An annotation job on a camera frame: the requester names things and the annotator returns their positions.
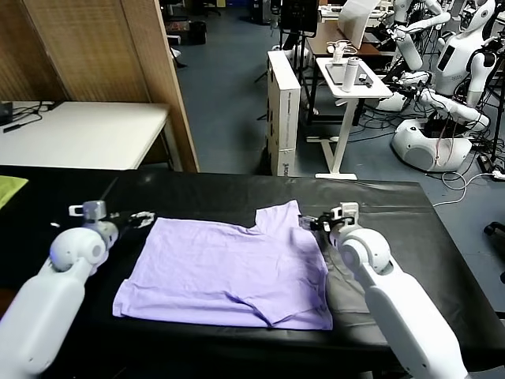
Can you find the brown desk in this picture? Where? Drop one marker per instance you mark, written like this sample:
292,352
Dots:
321,42

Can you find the tall white cardboard box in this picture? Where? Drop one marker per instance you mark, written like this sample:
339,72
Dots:
286,118

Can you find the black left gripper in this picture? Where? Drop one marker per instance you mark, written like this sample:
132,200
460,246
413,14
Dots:
124,224

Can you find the small white desk device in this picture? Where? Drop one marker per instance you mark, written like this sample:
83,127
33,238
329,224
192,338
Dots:
336,54

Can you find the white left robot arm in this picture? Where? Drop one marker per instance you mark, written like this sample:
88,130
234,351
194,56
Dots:
39,308

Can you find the white humanoid robot black shoulders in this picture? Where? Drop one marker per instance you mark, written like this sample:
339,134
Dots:
453,67

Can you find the black screen on tripod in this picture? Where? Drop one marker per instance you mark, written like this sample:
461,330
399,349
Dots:
298,17

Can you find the black trash bin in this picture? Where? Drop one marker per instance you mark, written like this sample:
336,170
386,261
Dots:
198,33

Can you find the white humanoid robot raised arm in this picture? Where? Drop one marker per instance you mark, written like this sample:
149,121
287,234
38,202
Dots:
410,55

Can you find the black chair wheel base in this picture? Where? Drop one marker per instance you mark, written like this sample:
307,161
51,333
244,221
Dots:
498,233

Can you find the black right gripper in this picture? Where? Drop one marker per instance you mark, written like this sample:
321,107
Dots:
324,227

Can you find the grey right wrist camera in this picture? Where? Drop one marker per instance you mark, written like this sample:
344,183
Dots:
347,213

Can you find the glossy black table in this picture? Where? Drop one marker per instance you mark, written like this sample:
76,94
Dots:
59,189

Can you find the grey tablet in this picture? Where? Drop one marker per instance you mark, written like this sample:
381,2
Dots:
334,74

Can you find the black bar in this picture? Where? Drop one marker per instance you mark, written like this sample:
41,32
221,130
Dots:
16,128

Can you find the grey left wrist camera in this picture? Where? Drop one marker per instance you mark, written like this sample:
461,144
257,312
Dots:
94,209

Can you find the white drink bottle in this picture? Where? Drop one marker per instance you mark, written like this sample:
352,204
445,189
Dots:
349,76

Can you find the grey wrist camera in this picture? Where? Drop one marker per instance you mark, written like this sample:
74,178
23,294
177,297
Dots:
347,213
94,209

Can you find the white standing side desk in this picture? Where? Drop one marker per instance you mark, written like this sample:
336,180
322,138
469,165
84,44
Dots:
371,92

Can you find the purple t-shirt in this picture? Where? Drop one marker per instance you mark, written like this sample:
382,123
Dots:
221,272

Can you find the wooden partition screen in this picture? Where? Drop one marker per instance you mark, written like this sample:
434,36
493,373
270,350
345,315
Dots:
98,47

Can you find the power strip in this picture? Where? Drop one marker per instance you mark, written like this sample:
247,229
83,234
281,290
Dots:
484,162

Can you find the white table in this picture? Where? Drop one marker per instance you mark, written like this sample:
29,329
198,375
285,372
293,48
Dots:
87,134

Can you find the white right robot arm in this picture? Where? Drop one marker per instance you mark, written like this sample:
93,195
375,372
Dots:
402,308

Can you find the white curved panel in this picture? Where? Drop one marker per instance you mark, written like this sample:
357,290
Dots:
353,23

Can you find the small white floor object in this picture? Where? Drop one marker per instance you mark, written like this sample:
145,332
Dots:
176,57

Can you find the yellow-green cloth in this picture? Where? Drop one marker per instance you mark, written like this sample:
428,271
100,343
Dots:
10,188

